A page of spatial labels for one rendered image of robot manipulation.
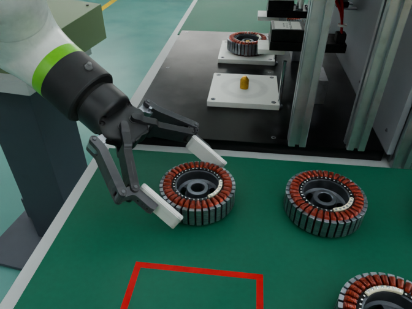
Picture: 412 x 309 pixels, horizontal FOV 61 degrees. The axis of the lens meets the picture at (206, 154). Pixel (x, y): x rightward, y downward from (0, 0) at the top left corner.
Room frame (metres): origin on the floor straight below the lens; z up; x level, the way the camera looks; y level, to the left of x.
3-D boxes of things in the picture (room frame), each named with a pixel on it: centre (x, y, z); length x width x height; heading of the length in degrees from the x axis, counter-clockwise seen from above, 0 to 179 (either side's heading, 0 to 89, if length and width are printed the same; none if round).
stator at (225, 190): (0.39, 0.01, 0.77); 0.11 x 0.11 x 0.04
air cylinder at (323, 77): (0.71, -0.23, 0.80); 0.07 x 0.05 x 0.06; 173
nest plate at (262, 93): (0.72, -0.09, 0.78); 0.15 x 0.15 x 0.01; 83
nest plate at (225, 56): (0.96, -0.11, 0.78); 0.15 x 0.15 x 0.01; 83
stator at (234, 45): (0.96, -0.11, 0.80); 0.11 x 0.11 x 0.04
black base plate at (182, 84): (0.84, -0.11, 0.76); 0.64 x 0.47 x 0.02; 173
